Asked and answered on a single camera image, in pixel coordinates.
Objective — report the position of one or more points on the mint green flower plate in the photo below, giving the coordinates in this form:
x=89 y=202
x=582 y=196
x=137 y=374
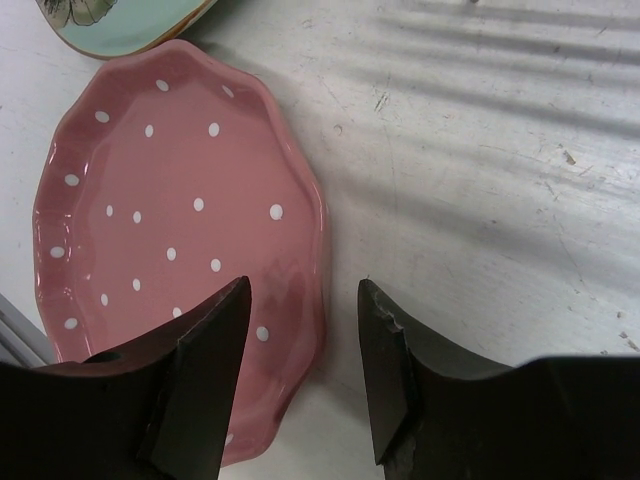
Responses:
x=106 y=29

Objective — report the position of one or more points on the aluminium frame rails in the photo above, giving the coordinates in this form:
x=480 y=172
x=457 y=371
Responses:
x=22 y=343

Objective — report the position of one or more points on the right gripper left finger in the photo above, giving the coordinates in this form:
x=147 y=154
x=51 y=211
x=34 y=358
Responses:
x=155 y=407

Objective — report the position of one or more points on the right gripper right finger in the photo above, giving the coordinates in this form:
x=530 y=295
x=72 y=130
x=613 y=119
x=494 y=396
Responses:
x=440 y=411

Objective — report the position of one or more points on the pink dotted plate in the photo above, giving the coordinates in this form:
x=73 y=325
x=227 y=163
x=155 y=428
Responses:
x=171 y=175

